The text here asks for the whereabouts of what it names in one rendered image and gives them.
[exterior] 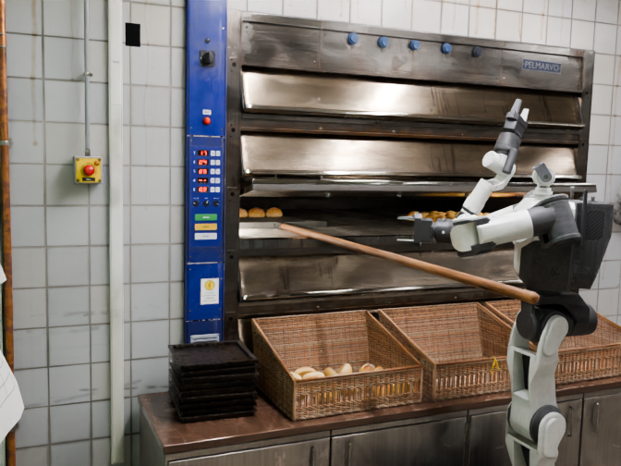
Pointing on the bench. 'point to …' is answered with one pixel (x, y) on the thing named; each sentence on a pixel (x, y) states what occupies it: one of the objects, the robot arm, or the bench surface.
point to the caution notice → (209, 290)
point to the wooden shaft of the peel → (422, 266)
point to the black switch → (207, 58)
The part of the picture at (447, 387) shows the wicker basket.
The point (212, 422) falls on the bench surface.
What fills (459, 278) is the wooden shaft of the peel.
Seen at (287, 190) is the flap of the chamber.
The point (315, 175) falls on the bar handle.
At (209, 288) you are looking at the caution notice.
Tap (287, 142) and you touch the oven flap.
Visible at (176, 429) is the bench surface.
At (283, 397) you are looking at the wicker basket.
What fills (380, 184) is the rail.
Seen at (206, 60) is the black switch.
